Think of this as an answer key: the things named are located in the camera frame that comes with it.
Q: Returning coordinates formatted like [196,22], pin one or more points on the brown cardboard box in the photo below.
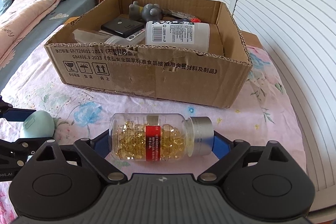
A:
[211,78]

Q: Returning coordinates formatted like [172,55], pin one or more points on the white louvered closet doors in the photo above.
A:
[299,35]

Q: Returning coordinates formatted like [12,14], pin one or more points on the grey elephant toy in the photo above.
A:
[146,13]

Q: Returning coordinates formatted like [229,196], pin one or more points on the teal round case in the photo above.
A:
[40,124]

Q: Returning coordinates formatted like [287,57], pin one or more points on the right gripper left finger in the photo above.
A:
[94,151]

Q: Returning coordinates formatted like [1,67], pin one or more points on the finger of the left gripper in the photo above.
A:
[21,147]
[11,114]

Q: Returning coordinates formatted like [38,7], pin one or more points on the black square device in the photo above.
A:
[121,26]

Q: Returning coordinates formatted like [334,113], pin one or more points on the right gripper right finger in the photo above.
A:
[229,153]

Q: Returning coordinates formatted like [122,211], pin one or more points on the white medical cotton jar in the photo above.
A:
[177,33]

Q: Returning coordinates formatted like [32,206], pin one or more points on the fish oil capsule bottle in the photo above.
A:
[159,137]

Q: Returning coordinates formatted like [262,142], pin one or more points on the pink floral quilt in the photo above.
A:
[18,20]

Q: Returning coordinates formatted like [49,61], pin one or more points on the clear pen refill box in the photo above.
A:
[134,39]

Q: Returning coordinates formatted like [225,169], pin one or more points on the black purple toy train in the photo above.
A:
[183,20]

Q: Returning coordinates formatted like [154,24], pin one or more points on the blue-grey bed sheet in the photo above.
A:
[65,10]

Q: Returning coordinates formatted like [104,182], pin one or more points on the floral pink table cloth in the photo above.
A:
[261,112]

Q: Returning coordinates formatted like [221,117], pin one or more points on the clear plastic jar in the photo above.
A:
[85,36]

